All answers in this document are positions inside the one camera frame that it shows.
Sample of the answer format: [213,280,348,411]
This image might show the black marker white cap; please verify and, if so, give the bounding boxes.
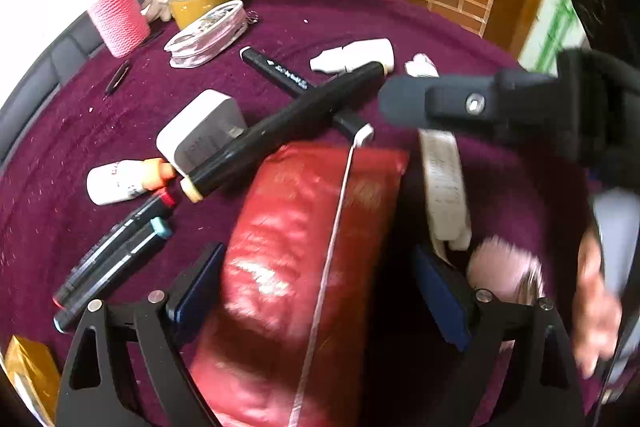
[239,46,374,146]

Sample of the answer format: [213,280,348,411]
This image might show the black marker teal cap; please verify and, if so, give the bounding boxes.
[53,217,172,334]

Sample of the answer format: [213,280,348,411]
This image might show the white dropper bottle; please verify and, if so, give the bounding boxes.
[309,38,395,74]

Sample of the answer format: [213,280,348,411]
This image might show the red plastic packet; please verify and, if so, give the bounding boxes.
[190,142,408,426]

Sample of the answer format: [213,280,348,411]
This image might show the black marker red cap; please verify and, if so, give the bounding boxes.
[52,187,177,308]

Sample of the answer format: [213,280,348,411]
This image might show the white bottle orange cap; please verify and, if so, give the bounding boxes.
[86,158,176,206]

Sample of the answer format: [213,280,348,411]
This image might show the black marker beige cap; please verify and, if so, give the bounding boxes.
[180,62,385,202]

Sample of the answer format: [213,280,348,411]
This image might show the white power adapter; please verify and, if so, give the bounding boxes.
[156,89,247,176]

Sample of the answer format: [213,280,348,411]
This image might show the person's right hand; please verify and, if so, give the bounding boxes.
[572,227,622,378]

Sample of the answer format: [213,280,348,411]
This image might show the gold storage box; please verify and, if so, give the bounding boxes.
[2,336,61,426]

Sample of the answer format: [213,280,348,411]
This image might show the maroon table cloth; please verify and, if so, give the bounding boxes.
[1,0,588,426]

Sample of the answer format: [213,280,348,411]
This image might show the small black clip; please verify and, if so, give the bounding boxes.
[104,61,131,98]

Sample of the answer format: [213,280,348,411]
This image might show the pink clear zip pouch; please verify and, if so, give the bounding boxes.
[164,0,248,69]

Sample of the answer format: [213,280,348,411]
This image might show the black leather sofa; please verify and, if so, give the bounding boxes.
[1,0,143,162]

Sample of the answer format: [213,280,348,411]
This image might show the pink knit-sleeved bottle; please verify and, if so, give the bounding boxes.
[87,0,151,58]

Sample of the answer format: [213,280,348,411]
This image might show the white cloth gloves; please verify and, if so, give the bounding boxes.
[141,0,171,24]

